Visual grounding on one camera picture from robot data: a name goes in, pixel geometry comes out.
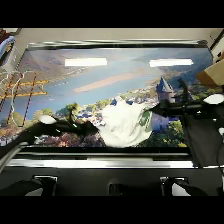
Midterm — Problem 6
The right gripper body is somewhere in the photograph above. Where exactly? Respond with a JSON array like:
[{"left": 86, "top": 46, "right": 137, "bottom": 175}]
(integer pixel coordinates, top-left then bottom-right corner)
[{"left": 149, "top": 101, "right": 177, "bottom": 119}]

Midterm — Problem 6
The white T-shirt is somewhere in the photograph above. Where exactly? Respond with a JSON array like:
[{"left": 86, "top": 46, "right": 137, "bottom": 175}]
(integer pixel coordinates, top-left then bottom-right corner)
[{"left": 96, "top": 97, "right": 155, "bottom": 149}]

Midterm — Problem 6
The cardboard box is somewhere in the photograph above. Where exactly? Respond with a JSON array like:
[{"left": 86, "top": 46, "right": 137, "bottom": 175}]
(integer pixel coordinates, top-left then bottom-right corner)
[{"left": 194, "top": 60, "right": 224, "bottom": 90}]

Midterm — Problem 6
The wooden hanger rack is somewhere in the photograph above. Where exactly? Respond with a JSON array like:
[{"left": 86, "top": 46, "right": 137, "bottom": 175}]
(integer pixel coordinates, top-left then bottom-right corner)
[{"left": 0, "top": 70, "right": 50, "bottom": 129}]

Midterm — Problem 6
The silver frame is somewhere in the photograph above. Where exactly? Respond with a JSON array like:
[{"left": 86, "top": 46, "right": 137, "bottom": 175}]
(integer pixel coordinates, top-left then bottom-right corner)
[{"left": 0, "top": 151, "right": 224, "bottom": 197}]

